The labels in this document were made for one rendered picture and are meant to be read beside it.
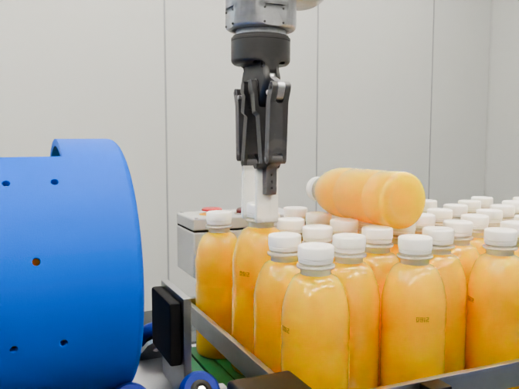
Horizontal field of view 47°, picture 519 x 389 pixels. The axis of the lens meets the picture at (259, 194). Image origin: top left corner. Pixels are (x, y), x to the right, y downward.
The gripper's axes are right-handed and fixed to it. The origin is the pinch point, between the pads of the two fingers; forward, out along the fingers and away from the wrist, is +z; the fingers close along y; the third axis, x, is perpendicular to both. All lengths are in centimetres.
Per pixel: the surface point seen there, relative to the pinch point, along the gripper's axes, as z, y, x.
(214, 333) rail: 19.3, -4.2, -4.7
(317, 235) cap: 4.8, 5.3, 5.7
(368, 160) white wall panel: 8, -319, 222
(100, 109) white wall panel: -24, -286, 19
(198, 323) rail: 19.9, -11.4, -4.9
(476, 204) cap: 4.0, -10.4, 45.5
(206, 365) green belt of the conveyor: 26.1, -10.7, -3.8
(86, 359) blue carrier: 13.8, 14.2, -23.5
